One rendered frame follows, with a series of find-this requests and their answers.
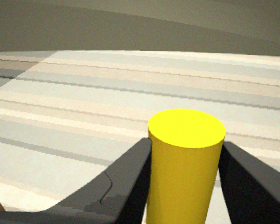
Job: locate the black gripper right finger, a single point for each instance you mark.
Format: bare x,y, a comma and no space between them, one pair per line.
251,188

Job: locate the yellow cylinder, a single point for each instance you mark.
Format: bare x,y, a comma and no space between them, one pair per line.
186,148

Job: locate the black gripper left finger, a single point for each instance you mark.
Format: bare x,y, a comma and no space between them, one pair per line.
116,196

